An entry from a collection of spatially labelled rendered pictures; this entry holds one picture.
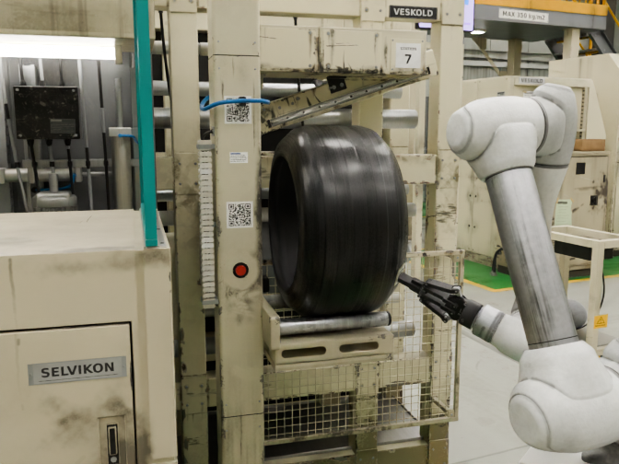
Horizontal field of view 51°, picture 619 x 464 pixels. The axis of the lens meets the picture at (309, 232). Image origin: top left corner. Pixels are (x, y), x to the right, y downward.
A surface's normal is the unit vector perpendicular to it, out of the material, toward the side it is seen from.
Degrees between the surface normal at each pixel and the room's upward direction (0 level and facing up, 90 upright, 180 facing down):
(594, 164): 90
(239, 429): 90
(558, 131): 100
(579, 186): 90
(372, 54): 90
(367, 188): 65
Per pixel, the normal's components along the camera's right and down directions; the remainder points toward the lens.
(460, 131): -0.94, 0.00
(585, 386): 0.23, -0.31
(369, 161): 0.20, -0.53
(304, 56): 0.26, 0.15
